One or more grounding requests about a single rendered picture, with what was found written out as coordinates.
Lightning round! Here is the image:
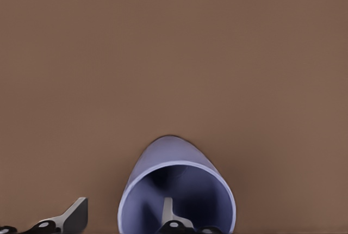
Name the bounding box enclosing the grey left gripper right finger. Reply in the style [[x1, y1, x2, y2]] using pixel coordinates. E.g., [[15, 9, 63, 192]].
[[155, 197, 221, 234]]

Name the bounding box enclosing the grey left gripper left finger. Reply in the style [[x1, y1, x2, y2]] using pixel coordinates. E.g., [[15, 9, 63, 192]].
[[0, 197, 89, 234]]

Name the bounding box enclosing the purple cup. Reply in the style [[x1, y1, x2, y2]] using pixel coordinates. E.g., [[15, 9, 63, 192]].
[[117, 135, 236, 234]]

